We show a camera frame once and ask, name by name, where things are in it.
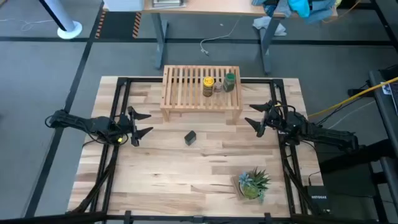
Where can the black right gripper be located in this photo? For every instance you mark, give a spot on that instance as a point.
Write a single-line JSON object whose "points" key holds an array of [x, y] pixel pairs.
{"points": [[273, 119]]}

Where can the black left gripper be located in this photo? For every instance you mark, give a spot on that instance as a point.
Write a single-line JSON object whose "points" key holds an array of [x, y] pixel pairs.
{"points": [[134, 130]]}

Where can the green-lid oregano jar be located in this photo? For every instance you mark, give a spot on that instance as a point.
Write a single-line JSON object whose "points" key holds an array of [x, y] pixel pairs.
{"points": [[229, 82]]}

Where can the small clear spice jar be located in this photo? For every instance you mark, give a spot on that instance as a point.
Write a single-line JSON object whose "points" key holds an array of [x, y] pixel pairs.
{"points": [[218, 87]]}

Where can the dark green spice tin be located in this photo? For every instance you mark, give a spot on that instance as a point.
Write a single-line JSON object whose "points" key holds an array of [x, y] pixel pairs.
{"points": [[190, 138]]}

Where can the yellow-lid onion spice jar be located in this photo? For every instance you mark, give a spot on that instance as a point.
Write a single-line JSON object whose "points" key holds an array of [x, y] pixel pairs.
{"points": [[208, 87]]}

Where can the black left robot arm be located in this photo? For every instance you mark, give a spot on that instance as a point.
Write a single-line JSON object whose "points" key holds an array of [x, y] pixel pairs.
{"points": [[93, 124]]}

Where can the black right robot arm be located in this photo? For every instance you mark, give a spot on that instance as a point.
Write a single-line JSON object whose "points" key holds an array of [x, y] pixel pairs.
{"points": [[323, 133]]}

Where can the wooden slatted shelf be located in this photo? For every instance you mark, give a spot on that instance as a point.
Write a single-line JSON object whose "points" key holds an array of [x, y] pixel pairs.
{"points": [[186, 93]]}

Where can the potted succulent plant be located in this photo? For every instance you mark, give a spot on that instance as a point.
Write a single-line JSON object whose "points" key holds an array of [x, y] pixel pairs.
{"points": [[253, 185]]}

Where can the white cloth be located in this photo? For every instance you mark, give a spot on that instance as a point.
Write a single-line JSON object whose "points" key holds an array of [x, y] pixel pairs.
{"points": [[264, 23]]}

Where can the black Netgear router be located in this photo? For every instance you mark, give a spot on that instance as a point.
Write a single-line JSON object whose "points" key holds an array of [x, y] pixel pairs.
{"points": [[318, 199]]}

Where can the black mat with hazard stripes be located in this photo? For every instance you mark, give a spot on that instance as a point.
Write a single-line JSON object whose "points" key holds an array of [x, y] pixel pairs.
{"points": [[118, 25]]}

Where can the white box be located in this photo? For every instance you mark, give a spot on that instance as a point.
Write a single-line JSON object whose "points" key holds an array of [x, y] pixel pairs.
{"points": [[124, 4]]}

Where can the wooden desk with grey legs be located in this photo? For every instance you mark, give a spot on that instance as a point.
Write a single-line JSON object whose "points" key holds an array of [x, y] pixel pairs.
{"points": [[202, 7]]}

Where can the stack of books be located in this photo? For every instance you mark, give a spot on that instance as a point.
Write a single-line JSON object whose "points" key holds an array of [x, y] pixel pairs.
{"points": [[168, 3]]}

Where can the black side table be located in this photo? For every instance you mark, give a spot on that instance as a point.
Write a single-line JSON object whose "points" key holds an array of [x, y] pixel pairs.
{"points": [[385, 124]]}

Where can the black metal table frame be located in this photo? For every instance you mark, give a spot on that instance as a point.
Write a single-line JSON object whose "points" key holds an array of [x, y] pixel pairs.
{"points": [[122, 93]]}

